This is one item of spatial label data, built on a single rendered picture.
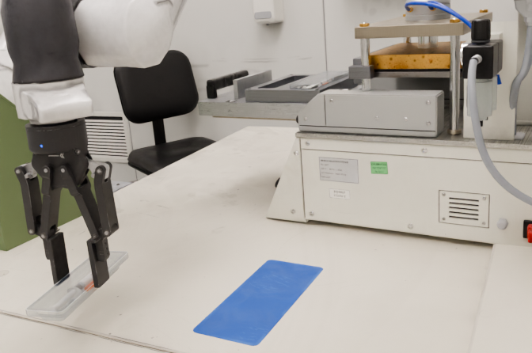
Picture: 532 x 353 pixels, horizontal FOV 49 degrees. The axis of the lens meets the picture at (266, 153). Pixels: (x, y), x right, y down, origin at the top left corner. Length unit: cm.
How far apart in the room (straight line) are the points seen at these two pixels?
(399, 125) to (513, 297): 35
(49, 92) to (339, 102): 49
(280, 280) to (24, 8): 52
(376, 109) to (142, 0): 43
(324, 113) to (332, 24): 171
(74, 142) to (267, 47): 214
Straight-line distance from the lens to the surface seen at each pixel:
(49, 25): 77
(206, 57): 304
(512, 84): 95
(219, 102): 121
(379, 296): 87
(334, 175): 106
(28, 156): 121
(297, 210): 111
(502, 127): 97
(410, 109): 99
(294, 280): 92
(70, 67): 78
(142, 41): 79
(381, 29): 101
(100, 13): 81
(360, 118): 102
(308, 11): 277
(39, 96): 76
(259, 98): 117
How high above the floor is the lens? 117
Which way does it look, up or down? 15 degrees down
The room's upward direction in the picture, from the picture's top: 5 degrees counter-clockwise
